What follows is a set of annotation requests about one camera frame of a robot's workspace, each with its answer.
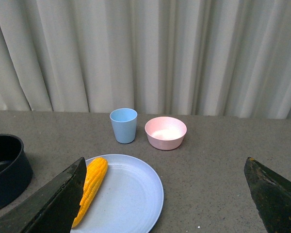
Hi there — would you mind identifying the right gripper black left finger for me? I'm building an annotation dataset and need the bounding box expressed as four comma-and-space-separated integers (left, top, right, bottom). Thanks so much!
0, 157, 87, 233

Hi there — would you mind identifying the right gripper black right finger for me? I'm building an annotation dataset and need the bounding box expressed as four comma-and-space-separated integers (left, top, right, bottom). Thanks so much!
244, 157, 291, 233

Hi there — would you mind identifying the yellow corn cob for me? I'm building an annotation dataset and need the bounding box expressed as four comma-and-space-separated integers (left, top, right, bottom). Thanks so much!
72, 157, 108, 228

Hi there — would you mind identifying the dark blue saucepan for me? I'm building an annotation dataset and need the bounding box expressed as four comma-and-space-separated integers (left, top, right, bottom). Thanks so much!
0, 134, 33, 209

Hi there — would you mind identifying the light blue plate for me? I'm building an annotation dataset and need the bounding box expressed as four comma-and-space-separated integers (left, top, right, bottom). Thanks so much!
71, 154, 164, 233

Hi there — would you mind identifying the light blue cup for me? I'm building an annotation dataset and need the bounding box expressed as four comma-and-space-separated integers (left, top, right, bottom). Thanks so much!
110, 108, 138, 144

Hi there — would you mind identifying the pink bowl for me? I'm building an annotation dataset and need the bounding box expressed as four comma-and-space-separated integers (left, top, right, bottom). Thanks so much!
145, 116, 187, 150

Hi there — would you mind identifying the white pleated curtain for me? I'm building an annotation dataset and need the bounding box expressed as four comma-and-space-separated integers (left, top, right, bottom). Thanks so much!
0, 0, 291, 119

